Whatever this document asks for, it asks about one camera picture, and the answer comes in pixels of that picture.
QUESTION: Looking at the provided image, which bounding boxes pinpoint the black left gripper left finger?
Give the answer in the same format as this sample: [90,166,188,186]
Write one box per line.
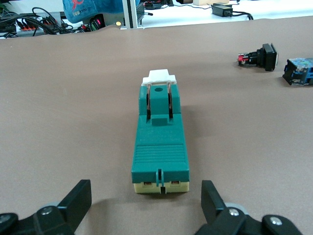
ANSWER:
[0,179,92,235]

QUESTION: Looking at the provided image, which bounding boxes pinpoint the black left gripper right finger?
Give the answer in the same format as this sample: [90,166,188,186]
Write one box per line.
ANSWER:
[195,180,304,235]

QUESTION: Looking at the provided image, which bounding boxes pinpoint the green terminal block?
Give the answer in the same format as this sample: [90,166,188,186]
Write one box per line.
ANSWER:
[131,69,191,195]

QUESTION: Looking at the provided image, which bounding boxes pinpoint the brown paper table mat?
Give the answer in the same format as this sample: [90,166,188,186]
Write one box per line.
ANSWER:
[0,16,313,235]

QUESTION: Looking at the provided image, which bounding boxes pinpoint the black square push button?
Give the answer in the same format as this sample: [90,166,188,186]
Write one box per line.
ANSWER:
[236,43,279,72]

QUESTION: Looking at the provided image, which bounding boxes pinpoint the green push button blue body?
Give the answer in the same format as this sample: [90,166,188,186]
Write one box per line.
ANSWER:
[282,57,313,86]

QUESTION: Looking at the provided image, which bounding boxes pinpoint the grey power strip orange plugs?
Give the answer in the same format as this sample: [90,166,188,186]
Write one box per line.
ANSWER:
[15,12,62,38]

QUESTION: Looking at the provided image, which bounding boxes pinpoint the black device red light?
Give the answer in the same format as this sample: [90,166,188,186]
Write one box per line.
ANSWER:
[88,14,106,32]

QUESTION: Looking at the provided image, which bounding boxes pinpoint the blue fabric bag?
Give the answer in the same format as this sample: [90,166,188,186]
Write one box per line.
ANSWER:
[62,0,124,24]

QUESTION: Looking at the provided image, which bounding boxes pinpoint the black power adapter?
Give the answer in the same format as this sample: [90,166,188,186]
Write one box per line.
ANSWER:
[211,2,233,17]

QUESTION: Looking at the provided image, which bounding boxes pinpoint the black finned heatsink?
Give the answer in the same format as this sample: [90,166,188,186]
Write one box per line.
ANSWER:
[136,3,154,25]

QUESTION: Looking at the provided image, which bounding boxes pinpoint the black cable bundle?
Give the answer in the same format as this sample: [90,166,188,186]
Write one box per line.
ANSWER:
[0,6,84,39]

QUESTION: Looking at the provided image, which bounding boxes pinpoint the black adapter cable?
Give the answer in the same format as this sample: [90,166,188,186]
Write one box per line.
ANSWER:
[229,10,254,21]

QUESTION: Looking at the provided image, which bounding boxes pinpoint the aluminium camera post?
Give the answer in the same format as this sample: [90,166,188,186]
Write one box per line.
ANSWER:
[119,0,145,30]

